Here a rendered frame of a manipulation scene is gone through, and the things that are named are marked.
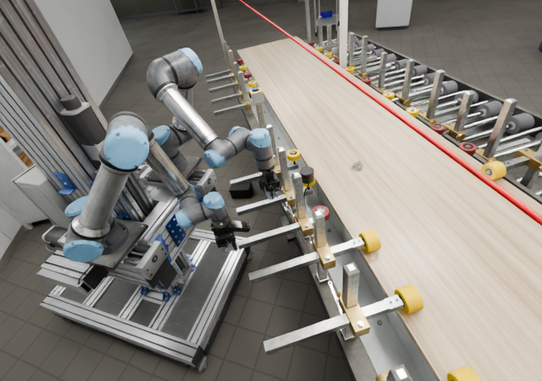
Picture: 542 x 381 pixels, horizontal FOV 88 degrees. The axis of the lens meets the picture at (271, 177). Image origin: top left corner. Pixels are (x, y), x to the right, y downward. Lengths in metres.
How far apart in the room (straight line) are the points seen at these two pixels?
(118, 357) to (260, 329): 0.94
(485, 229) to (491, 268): 0.18
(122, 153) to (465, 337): 1.16
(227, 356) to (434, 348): 1.32
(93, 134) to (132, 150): 0.45
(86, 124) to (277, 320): 1.57
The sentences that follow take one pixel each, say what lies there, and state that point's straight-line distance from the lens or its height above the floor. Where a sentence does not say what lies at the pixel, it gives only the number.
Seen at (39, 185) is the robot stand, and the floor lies 1.23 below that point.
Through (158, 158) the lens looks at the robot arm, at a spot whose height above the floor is 1.36.
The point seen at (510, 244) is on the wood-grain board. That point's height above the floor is 0.90.
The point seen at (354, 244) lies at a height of 0.96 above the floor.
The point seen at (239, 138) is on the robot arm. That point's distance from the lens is 1.11.
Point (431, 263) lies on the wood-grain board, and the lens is 1.26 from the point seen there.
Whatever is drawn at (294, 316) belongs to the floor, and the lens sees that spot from 2.09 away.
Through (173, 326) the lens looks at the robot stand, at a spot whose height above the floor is 0.21.
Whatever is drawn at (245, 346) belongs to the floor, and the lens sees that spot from 2.07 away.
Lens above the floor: 1.91
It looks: 40 degrees down
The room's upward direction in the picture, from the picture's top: 11 degrees counter-clockwise
